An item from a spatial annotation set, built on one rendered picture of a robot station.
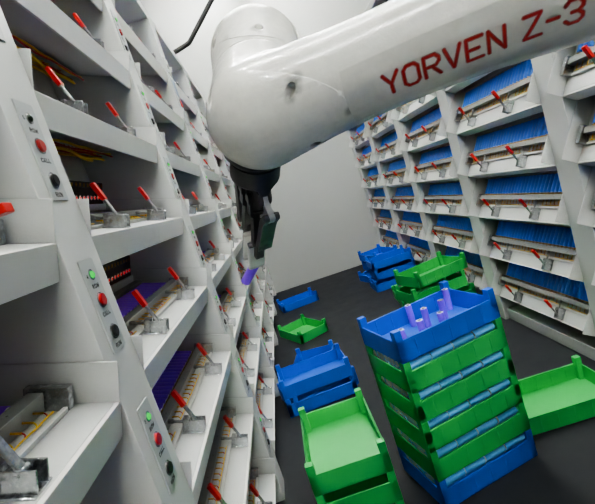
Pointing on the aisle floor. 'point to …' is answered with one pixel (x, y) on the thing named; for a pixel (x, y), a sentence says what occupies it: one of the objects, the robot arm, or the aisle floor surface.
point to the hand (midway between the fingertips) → (253, 249)
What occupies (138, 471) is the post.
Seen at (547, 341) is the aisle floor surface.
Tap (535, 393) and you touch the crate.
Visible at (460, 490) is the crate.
